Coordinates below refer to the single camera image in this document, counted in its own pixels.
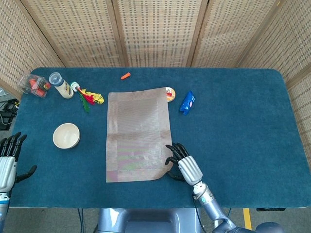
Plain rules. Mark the blue snack packet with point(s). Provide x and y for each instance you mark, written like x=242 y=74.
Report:
x=187 y=103

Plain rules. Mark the blue felt table cover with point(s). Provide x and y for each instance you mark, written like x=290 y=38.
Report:
x=243 y=145

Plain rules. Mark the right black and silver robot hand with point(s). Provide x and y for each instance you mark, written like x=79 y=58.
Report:
x=190 y=170

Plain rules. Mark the white ceramic bowl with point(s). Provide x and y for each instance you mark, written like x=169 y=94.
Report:
x=65 y=136

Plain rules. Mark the round gold tin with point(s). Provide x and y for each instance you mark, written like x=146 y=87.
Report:
x=171 y=95

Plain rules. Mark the black device on floor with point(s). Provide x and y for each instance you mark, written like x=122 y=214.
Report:
x=9 y=106

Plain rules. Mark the colourful feather shuttlecock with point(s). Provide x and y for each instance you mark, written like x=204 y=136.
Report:
x=91 y=97

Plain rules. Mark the grey-blue robot torso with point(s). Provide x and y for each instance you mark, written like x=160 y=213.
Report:
x=145 y=223

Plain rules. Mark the black table control panel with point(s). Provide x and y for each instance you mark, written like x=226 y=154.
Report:
x=269 y=209

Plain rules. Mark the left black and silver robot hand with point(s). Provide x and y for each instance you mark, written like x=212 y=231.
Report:
x=7 y=170

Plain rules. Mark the cream squeeze bottle blue cap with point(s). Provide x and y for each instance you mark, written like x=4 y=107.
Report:
x=63 y=88

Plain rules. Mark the brown woven placemat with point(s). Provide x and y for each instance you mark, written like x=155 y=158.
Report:
x=136 y=121

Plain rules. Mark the woven bamboo folding screen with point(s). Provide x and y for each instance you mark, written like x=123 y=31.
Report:
x=158 y=31

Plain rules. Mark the small orange plastic piece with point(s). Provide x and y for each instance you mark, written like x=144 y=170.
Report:
x=125 y=76

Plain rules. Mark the clear bag with orange items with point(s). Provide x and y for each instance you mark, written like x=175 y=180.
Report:
x=34 y=85

